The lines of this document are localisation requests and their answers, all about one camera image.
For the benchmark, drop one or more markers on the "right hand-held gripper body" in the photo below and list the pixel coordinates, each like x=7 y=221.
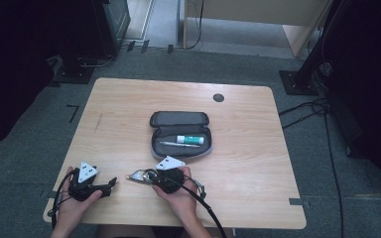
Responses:
x=170 y=178

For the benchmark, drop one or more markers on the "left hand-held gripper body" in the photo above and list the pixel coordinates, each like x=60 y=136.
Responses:
x=84 y=188

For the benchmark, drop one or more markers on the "grey zip pencil case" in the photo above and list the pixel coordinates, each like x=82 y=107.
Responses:
x=178 y=150

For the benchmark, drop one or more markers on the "white green glue stick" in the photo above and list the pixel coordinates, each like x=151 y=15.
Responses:
x=191 y=140

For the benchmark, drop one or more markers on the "person's left hand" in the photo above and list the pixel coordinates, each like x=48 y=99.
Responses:
x=72 y=211

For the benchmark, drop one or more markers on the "person's right hand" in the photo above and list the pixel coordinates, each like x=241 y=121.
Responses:
x=183 y=203

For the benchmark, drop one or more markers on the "dark round table grommet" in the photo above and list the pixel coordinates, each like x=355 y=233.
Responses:
x=218 y=97

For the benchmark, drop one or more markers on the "black stand with square base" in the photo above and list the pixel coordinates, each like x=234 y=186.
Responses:
x=74 y=72

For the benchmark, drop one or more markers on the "grey floor tape strip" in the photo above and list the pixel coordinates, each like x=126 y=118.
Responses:
x=299 y=201

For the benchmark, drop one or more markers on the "dark curtain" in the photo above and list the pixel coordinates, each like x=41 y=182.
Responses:
x=370 y=82
x=10 y=66

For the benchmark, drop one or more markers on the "black cabinet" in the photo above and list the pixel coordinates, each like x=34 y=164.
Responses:
x=112 y=23

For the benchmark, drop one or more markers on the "black slanted stand with base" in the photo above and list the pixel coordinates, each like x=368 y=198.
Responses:
x=299 y=81

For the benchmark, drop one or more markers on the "light wooden desk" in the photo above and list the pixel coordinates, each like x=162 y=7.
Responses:
x=254 y=11

